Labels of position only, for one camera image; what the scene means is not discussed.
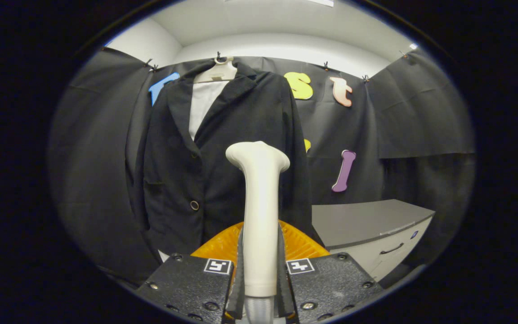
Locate black backdrop cloth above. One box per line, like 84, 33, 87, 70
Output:
48, 45, 475, 286

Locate black suit jacket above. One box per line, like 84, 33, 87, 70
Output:
126, 61, 322, 264

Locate white clothes hanger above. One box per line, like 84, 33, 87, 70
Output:
194, 56, 238, 84

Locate grey cabinet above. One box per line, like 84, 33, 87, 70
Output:
312, 199, 436, 283

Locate white shirt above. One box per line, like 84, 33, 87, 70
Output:
158, 80, 230, 263

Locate white garment steamer with hose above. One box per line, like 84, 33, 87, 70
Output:
225, 141, 291, 324

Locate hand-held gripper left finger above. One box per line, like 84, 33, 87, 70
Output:
135, 220, 246, 324

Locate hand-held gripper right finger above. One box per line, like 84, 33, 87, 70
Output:
278, 220, 383, 324

